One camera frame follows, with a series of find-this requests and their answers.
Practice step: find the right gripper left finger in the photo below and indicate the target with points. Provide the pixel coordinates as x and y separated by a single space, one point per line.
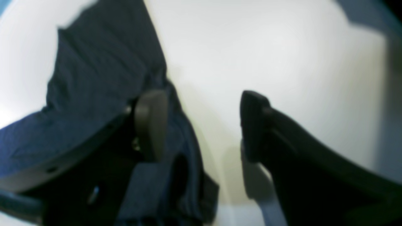
86 185

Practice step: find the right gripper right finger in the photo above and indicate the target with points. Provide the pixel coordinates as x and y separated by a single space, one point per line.
314 185

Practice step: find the dark grey T-shirt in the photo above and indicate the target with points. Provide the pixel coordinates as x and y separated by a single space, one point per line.
105 60

